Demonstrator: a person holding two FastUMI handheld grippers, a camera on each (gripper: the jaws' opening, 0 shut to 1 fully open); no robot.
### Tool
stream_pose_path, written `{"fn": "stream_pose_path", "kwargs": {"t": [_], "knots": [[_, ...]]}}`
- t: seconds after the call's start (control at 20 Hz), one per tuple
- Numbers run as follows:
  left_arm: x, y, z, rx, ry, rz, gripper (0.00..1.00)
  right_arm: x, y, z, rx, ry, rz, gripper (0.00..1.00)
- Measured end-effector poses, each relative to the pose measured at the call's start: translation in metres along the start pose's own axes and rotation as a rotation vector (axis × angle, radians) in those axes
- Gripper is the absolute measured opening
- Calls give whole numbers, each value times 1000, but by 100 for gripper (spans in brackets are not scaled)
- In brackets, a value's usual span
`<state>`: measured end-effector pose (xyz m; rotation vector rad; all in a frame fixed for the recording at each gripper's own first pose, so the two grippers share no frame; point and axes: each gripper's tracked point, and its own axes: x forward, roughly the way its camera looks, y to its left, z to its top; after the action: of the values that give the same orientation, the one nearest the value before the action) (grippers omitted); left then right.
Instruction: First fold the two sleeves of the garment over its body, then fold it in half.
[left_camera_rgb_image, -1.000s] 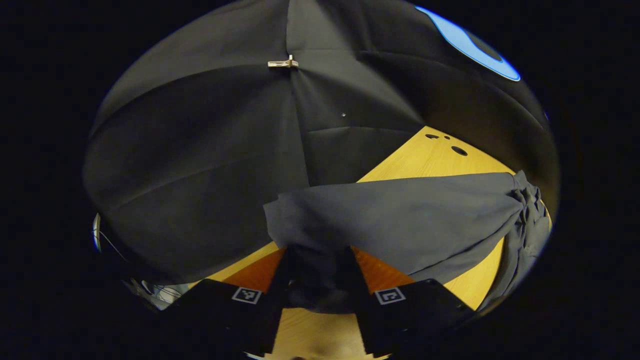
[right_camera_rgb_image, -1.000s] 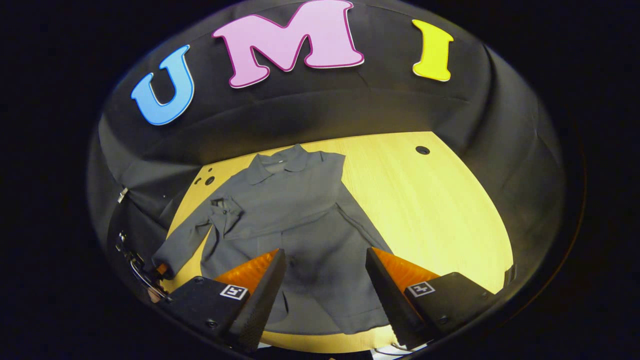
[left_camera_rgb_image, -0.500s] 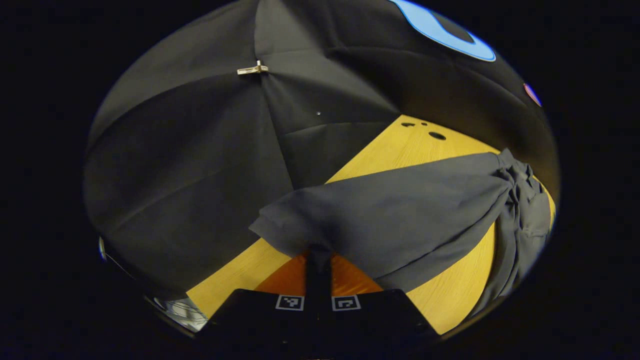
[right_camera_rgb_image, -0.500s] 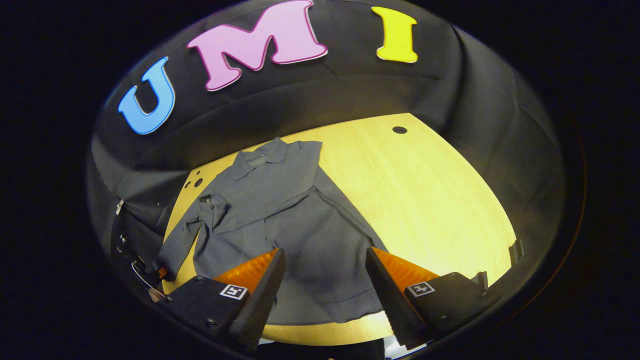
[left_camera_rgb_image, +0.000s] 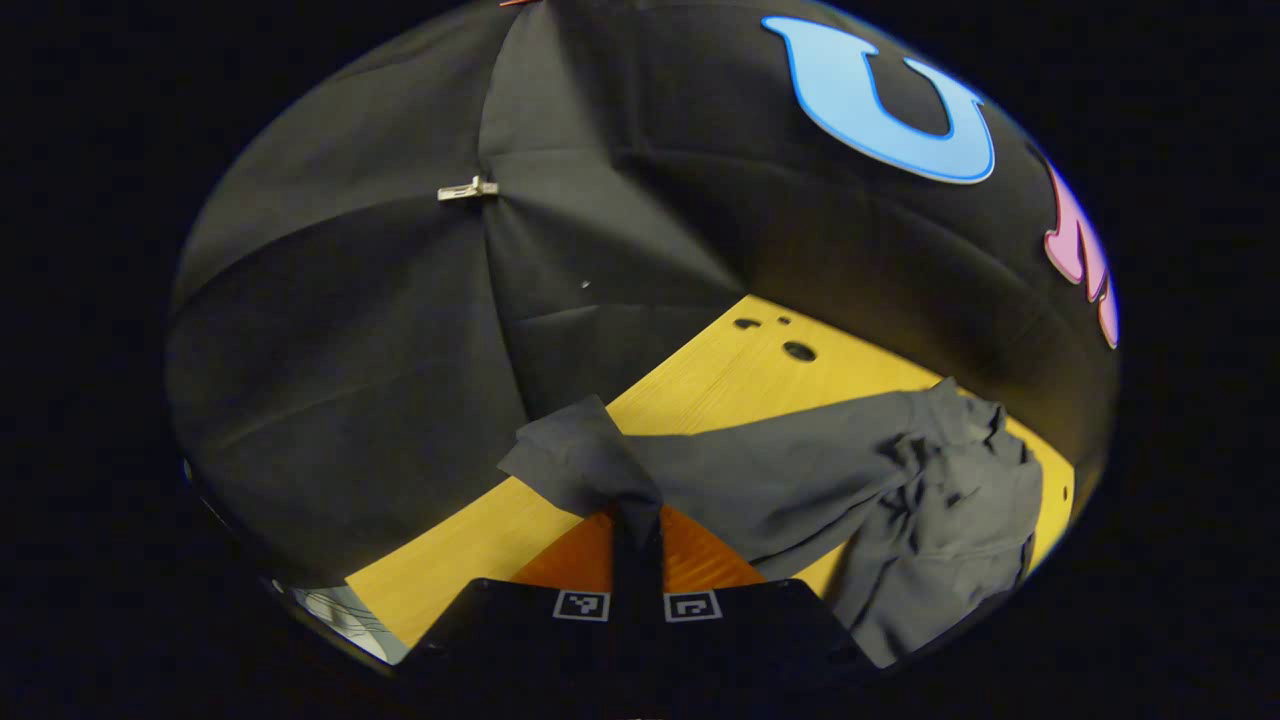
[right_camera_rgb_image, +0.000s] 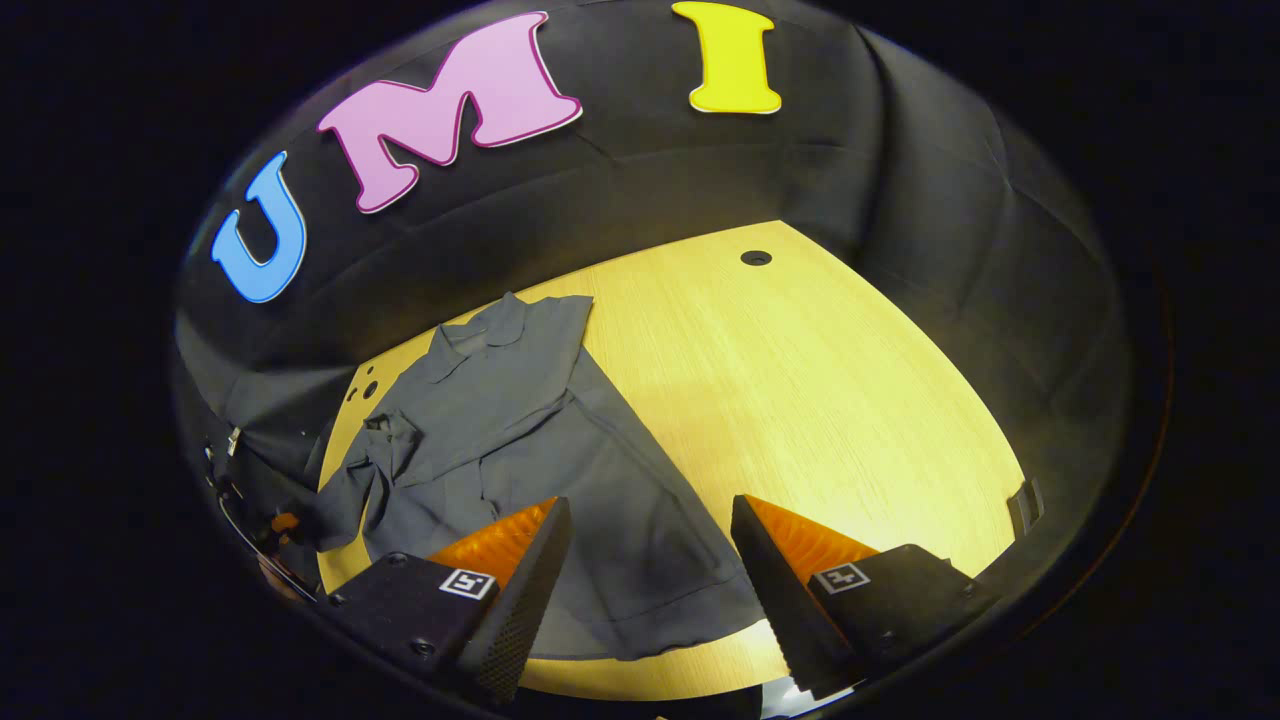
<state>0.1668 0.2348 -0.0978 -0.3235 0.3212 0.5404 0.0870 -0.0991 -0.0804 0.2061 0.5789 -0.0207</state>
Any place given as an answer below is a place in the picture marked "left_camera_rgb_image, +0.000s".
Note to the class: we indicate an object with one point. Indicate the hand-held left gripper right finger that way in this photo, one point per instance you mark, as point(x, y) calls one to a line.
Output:
point(760, 630)

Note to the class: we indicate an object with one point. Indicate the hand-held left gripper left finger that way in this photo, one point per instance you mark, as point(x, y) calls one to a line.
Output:
point(510, 630)

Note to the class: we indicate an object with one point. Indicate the grey collared shirt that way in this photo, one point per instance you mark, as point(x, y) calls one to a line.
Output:
point(780, 470)

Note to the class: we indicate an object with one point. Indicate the black backdrop cloth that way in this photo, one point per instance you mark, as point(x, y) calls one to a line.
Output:
point(350, 330)

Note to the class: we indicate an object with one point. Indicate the silver metal clip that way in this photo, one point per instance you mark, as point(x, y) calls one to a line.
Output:
point(466, 189)

